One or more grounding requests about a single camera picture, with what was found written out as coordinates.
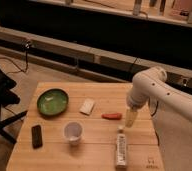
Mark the green ceramic bowl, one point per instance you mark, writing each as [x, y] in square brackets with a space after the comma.
[52, 102]

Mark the black rectangular remote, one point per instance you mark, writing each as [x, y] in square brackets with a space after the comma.
[36, 136]

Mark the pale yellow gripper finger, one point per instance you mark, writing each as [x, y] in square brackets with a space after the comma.
[131, 115]

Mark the black office chair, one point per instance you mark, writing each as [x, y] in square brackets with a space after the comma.
[0, 96]

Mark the white plastic cup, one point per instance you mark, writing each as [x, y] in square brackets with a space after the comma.
[73, 133]

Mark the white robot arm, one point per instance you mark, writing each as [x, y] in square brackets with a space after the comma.
[152, 83]

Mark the white sponge block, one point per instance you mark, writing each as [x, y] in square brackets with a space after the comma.
[87, 106]

